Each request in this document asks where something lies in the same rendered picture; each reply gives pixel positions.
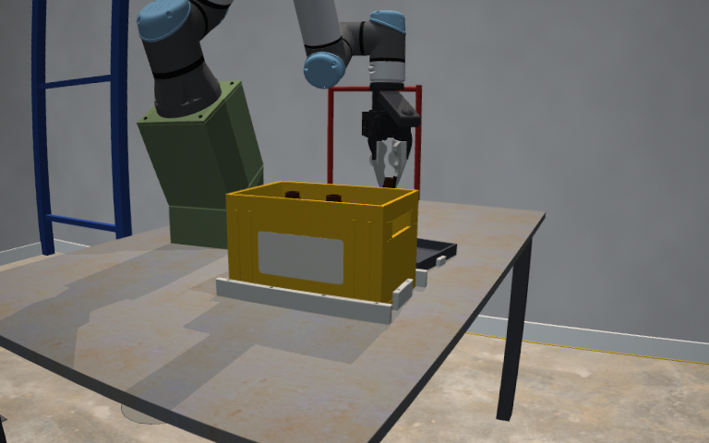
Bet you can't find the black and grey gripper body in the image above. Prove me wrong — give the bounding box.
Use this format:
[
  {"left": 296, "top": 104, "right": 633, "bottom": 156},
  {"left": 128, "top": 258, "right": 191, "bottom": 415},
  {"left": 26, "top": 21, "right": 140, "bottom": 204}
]
[{"left": 362, "top": 82, "right": 408, "bottom": 140}]

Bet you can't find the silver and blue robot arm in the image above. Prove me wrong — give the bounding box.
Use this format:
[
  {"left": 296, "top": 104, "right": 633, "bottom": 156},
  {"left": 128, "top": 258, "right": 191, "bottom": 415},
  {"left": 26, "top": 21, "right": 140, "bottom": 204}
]
[{"left": 137, "top": 0, "right": 421, "bottom": 127}]

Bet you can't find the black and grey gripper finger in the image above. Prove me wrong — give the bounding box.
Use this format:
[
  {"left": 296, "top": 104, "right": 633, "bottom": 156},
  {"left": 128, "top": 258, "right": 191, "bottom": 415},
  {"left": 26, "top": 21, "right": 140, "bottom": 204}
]
[
  {"left": 389, "top": 127, "right": 413, "bottom": 188},
  {"left": 367, "top": 126, "right": 387, "bottom": 187}
]

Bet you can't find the yellow crate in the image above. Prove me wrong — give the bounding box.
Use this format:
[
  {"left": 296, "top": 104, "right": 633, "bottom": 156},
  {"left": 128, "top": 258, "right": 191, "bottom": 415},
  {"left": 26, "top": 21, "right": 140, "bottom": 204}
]
[{"left": 228, "top": 181, "right": 419, "bottom": 304}]

